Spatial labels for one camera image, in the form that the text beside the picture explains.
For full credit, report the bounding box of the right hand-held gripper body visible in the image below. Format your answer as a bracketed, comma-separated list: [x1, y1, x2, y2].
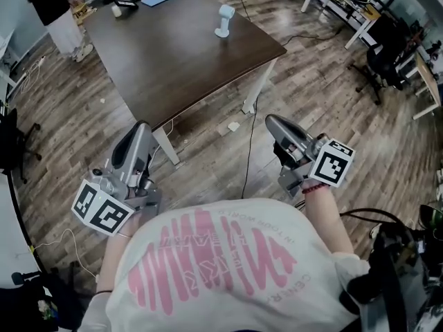
[273, 135, 356, 199]

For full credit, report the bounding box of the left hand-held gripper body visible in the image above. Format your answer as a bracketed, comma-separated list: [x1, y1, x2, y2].
[71, 158, 163, 237]

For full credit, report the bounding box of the black shoulder bag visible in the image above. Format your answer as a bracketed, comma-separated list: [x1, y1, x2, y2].
[341, 219, 443, 332]

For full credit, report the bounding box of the person's right forearm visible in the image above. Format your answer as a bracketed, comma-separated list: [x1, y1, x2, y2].
[300, 185, 354, 255]

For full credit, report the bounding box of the black office chair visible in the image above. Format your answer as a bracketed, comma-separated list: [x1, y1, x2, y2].
[0, 270, 87, 332]
[0, 107, 42, 185]
[349, 14, 422, 105]

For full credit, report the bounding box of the white shirt with pink print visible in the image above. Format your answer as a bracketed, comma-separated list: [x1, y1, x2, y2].
[78, 197, 371, 332]

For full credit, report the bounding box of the yellow wooden crate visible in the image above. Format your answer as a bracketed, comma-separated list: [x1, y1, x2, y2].
[71, 1, 98, 26]

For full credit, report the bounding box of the red bead bracelet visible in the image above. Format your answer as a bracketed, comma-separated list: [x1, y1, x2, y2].
[301, 183, 328, 195]

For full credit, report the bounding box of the thin black cable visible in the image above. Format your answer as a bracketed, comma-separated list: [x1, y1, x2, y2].
[241, 97, 259, 199]

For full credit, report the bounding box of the white floor cable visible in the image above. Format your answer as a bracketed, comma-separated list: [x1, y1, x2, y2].
[33, 228, 101, 279]

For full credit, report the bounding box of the thick black cable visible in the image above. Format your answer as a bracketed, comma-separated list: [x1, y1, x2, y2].
[338, 208, 419, 228]

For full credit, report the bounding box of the black floor cable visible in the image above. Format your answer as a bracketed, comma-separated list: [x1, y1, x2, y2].
[237, 0, 345, 48]

